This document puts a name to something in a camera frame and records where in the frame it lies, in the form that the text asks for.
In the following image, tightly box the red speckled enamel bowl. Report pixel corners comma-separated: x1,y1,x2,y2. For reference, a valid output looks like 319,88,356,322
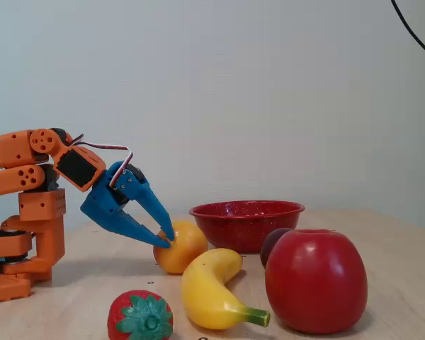
188,200,306,254

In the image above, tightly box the red toy strawberry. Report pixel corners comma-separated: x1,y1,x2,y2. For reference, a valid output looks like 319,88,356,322
107,289,174,340

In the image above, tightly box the yellow toy banana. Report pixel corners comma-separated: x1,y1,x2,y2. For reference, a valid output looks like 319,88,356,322
180,247,271,331

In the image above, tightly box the thin black hanging cable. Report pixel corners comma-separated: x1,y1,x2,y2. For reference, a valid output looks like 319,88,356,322
390,0,425,63

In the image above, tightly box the red white black servo cable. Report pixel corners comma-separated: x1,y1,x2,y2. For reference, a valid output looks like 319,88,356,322
66,133,135,187

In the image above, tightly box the toy orange fruit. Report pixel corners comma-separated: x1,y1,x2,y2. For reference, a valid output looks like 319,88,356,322
152,220,209,275

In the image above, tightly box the red toy apple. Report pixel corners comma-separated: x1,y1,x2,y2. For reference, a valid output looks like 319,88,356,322
264,228,369,335

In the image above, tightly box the dark purple toy plum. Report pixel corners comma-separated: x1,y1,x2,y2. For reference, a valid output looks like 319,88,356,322
260,227,293,269

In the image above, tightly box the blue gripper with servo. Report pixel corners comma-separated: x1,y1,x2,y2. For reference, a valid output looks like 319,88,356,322
80,161,176,249

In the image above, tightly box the orange robot base mount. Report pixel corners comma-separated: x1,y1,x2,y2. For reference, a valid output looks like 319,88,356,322
0,219,33,306

